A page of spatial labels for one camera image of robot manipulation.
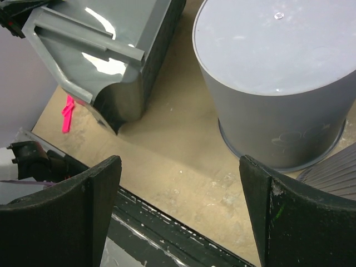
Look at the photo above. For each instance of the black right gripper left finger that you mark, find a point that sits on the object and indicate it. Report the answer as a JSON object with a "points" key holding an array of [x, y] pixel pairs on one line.
{"points": [[63, 225]]}

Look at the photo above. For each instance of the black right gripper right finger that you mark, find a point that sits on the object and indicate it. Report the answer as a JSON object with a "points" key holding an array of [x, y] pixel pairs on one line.
{"points": [[295, 224]]}

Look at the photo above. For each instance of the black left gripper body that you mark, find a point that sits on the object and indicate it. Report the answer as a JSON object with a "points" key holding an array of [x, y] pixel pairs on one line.
{"points": [[14, 14]]}

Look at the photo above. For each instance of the grey slatted square basket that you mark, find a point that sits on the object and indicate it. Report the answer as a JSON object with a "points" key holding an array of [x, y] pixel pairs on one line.
{"points": [[335, 175]]}

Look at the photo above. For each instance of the grey plastic crate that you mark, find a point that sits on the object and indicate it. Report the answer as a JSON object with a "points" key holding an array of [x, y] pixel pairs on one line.
{"points": [[105, 54]]}

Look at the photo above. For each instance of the grey round plastic bin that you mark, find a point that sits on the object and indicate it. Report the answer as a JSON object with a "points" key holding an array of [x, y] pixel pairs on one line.
{"points": [[281, 75]]}

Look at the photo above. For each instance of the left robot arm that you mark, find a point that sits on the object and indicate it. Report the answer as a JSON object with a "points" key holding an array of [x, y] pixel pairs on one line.
{"points": [[23, 160]]}

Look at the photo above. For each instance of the pink plastic clip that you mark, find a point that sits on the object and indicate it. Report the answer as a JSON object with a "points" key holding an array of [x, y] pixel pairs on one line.
{"points": [[67, 113]]}

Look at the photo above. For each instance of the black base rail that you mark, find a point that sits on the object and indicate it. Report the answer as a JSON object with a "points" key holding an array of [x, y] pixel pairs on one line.
{"points": [[140, 234]]}

